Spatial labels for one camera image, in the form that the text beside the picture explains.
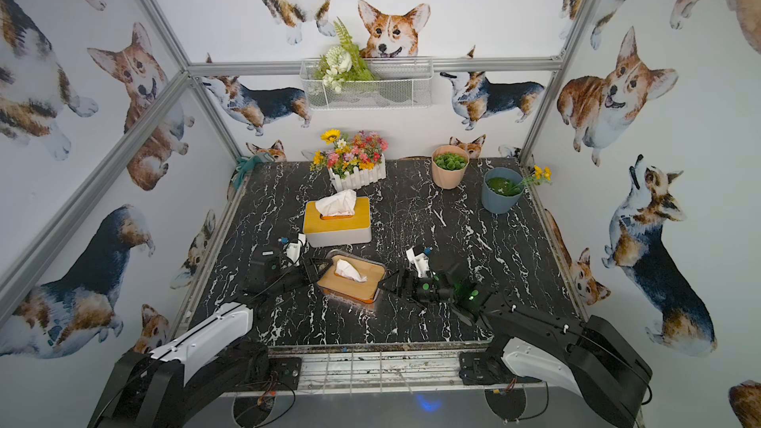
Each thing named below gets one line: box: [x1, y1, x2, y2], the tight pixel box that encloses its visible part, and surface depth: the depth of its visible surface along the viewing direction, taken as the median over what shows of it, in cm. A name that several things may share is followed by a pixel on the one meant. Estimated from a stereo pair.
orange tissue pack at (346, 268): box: [333, 258, 368, 283], surface depth 83 cm
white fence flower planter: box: [310, 128, 390, 193], surface depth 106 cm
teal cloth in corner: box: [232, 154, 264, 191], surface depth 123 cm
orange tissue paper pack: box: [315, 189, 357, 220], surface depth 94 cm
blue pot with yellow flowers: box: [481, 165, 553, 214], surface depth 103 cm
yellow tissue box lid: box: [303, 196, 372, 234], surface depth 96 cm
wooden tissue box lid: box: [317, 254, 387, 305], surface depth 83 cm
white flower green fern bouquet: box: [314, 16, 377, 95], surface depth 82 cm
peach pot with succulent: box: [431, 144, 470, 190], surface depth 108 cm
